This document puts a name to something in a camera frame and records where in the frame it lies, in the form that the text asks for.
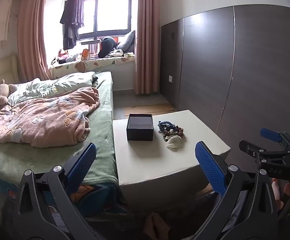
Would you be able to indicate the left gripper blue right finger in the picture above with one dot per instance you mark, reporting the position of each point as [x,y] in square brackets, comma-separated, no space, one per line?
[246,208]

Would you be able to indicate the pink curtain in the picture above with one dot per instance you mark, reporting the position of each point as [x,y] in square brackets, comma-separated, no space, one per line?
[30,41]
[147,47]

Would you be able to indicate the white ottoman table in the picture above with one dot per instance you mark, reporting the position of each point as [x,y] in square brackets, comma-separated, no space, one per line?
[150,175]

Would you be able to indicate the dark framed window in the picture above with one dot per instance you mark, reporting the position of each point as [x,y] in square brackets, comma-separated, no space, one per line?
[106,18]

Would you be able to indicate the black bag on sill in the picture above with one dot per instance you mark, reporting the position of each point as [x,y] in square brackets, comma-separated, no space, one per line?
[108,44]

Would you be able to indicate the right pink curtain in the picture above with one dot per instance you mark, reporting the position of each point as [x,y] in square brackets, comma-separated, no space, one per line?
[147,47]

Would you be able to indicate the grey cushion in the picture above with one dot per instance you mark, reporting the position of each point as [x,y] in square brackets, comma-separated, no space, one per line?
[127,45]

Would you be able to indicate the beige plush toy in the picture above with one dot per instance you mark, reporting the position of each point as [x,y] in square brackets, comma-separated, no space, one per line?
[5,91]

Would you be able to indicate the cream headboard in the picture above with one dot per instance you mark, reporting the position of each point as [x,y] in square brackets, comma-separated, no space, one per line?
[9,69]

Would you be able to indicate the left pink curtain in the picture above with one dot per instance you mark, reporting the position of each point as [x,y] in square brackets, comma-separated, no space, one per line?
[30,41]

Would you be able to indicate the white shell ornament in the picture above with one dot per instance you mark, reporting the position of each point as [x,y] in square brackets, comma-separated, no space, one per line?
[174,143]

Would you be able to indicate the dark wall panel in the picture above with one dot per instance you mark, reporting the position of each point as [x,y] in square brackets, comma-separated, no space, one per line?
[231,68]

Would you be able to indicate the patterned window seat cover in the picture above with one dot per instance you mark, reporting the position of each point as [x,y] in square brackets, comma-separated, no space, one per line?
[60,70]

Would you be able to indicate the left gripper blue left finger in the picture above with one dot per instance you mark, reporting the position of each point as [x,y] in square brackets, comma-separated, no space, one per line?
[43,207]

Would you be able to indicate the hanging dark clothes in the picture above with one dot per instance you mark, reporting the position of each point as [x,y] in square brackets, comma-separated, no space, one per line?
[72,20]

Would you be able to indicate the pink fleece blanket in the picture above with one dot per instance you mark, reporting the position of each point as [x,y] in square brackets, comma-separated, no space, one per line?
[50,122]

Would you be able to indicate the bed with green sheet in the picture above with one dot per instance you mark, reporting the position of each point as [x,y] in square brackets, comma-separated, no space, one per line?
[99,192]

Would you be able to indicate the light green duvet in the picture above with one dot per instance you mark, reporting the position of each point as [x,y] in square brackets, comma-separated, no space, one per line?
[37,89]

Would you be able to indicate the cardboard floor sheet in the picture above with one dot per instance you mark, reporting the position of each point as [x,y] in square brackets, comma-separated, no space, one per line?
[157,109]

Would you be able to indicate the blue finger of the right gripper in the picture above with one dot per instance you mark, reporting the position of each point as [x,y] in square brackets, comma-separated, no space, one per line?
[251,149]
[270,135]

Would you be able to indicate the black open jewelry box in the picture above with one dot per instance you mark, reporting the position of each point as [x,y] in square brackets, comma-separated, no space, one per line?
[140,127]

